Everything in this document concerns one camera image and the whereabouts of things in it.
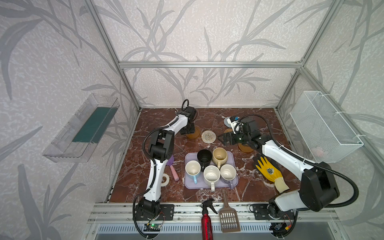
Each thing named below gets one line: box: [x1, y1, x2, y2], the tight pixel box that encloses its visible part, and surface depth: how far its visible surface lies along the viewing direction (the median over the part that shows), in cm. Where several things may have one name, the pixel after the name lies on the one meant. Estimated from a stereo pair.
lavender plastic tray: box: [184, 151, 239, 192], surface depth 84 cm
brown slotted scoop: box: [219, 189, 241, 233], surface depth 74 cm
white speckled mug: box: [203, 165, 221, 192], surface depth 82 cm
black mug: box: [197, 149, 213, 172], surface depth 86 cm
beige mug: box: [212, 147, 228, 169], surface depth 86 cm
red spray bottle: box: [199, 198, 218, 240], surface depth 70 cm
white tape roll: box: [161, 173, 170, 187], surface depth 85 cm
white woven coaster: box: [201, 130, 217, 144], surface depth 105 cm
